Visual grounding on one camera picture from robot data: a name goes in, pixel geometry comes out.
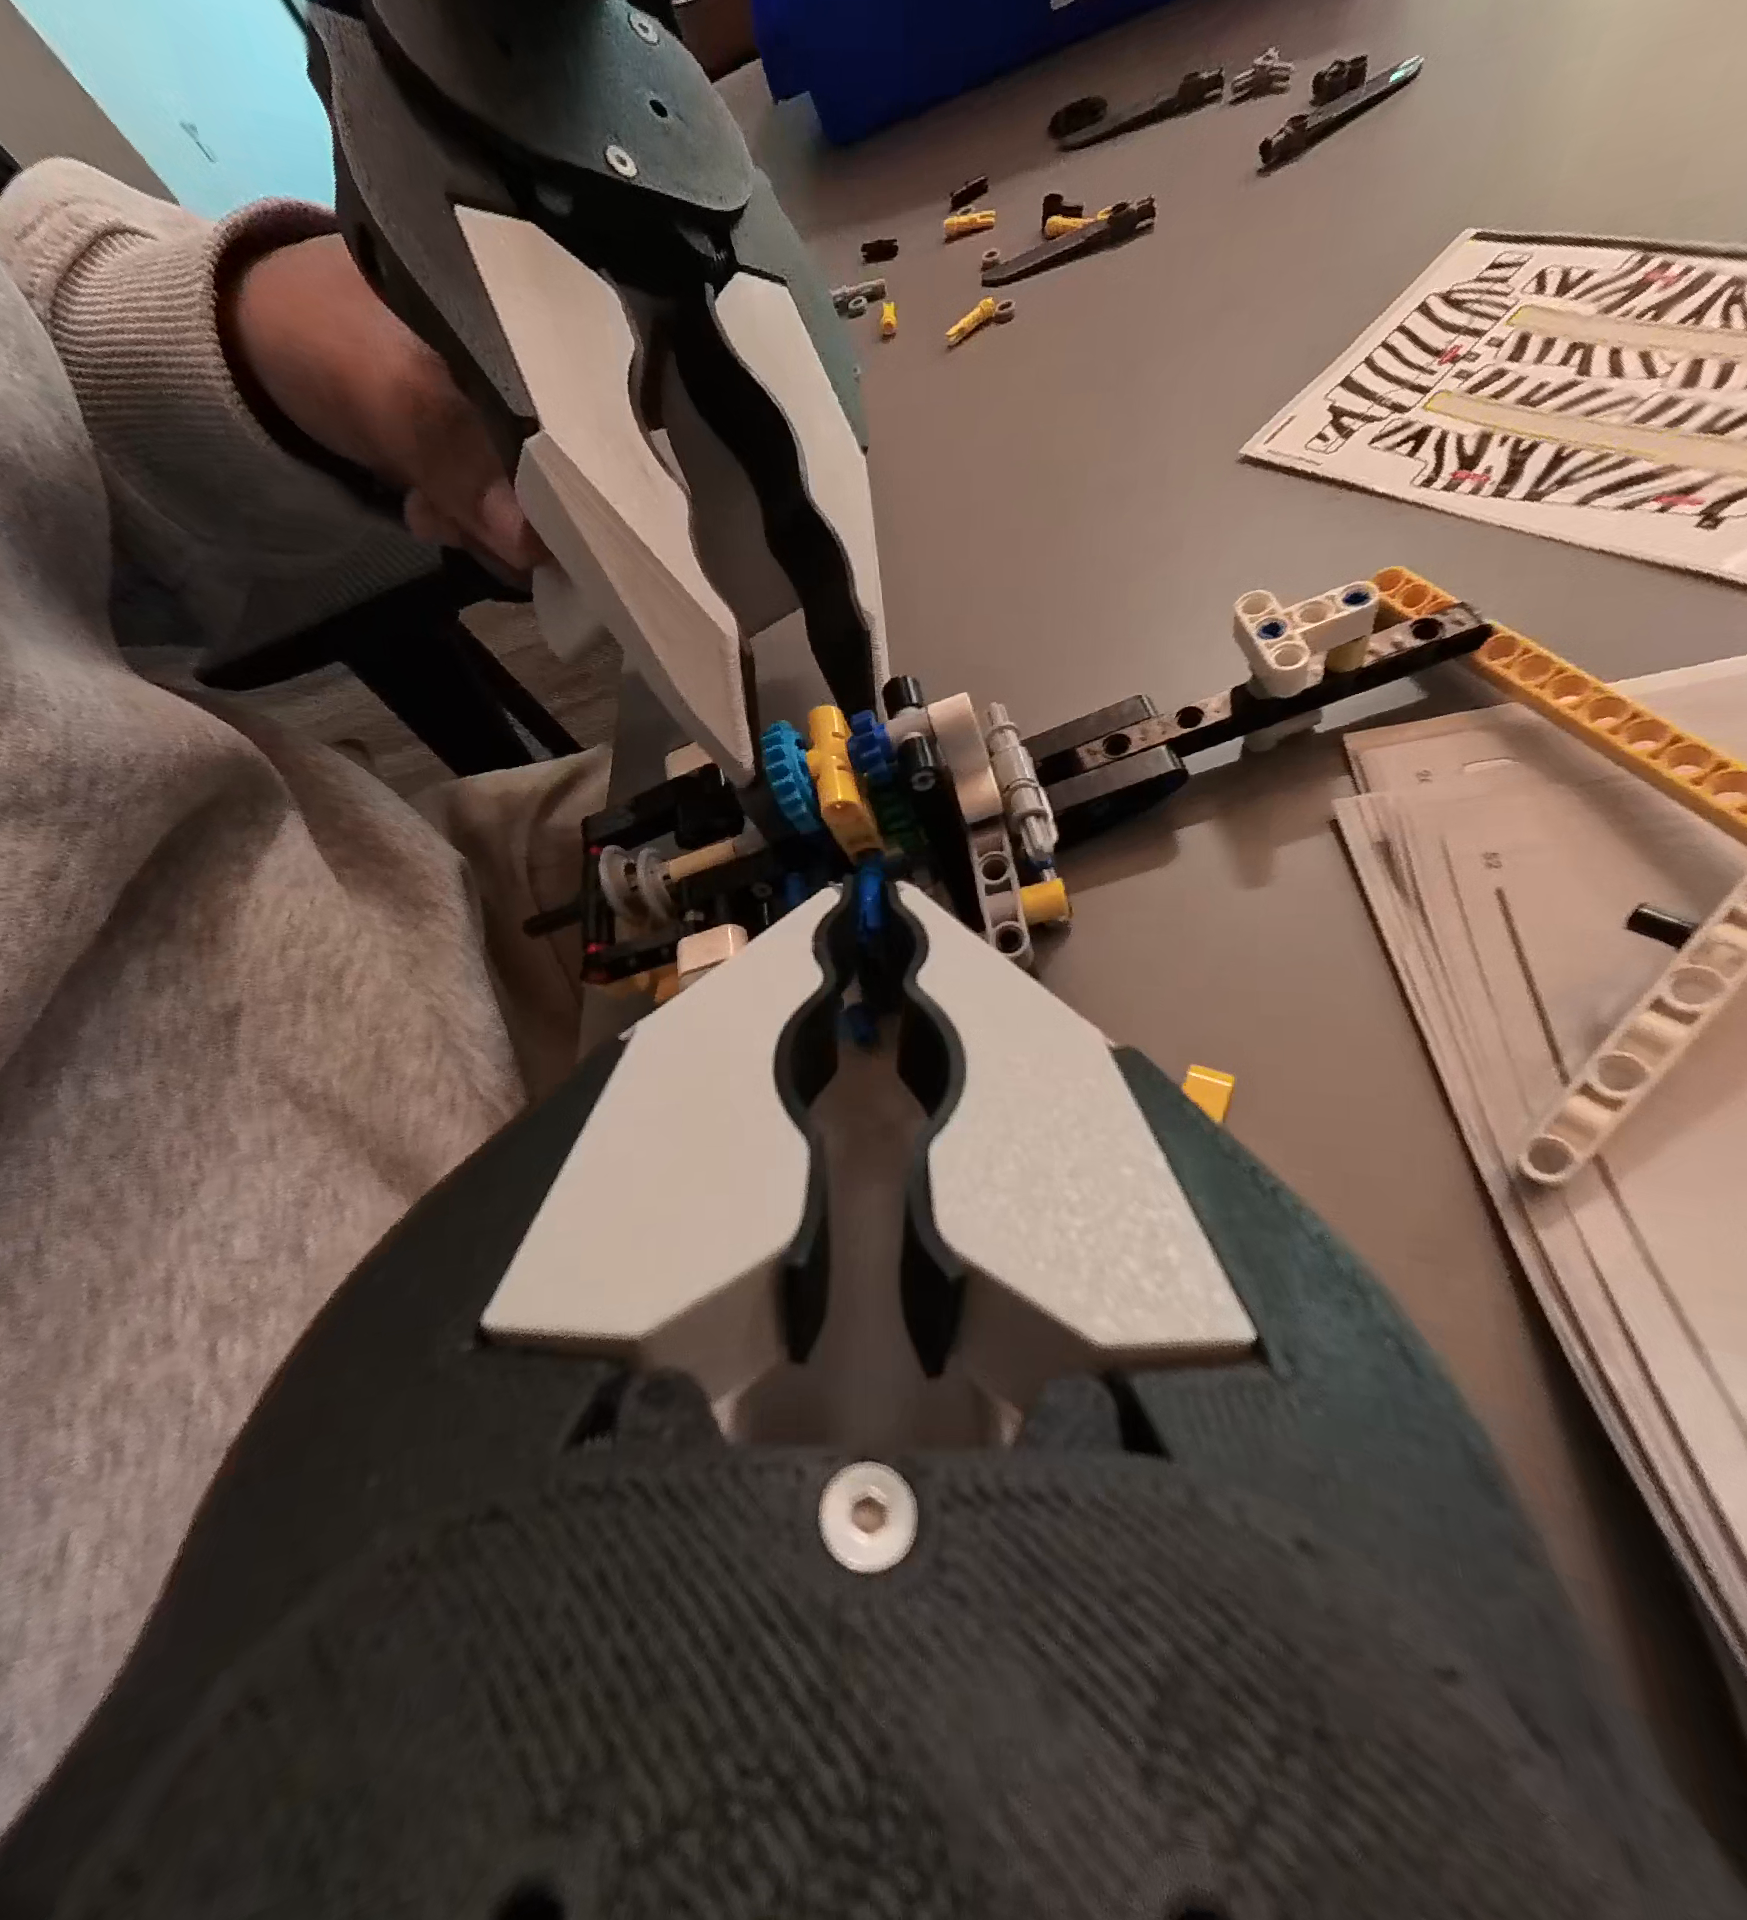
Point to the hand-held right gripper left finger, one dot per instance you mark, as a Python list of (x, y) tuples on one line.
[(663, 1186)]

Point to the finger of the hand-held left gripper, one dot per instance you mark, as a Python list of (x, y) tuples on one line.
[(821, 435), (603, 495)]

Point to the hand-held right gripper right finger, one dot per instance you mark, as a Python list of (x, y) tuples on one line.
[(1084, 1186)]

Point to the multicoloured lego technic assembly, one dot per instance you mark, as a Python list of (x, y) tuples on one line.
[(962, 766)]

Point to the person's left forearm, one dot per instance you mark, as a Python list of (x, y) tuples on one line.
[(108, 374)]

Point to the short yellow lego beam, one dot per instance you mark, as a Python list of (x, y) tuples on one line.
[(1209, 1091)]

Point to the scattered small lego pieces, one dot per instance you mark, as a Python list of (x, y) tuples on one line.
[(970, 222)]

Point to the black lego panel yellow pin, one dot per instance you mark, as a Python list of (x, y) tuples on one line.
[(1067, 239)]

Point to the black curved lego panel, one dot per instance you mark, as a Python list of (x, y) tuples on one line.
[(1136, 108)]

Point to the white lego beam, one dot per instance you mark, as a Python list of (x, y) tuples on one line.
[(1660, 1032)]

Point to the black long lego panel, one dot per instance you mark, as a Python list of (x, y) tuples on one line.
[(1339, 112)]

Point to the long yellow lego beam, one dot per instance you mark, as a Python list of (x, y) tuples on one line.
[(1608, 704)]

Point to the person's left hand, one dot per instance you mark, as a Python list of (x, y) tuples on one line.
[(362, 405)]

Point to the blue box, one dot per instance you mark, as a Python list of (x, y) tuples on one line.
[(932, 61)]

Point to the person in grey sweatshirt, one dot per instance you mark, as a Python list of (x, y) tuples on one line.
[(137, 1051)]

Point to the white instruction booklet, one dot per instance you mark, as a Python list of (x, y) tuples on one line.
[(1638, 1350)]

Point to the zebra striped sticker sheet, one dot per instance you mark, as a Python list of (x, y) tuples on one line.
[(1563, 374)]

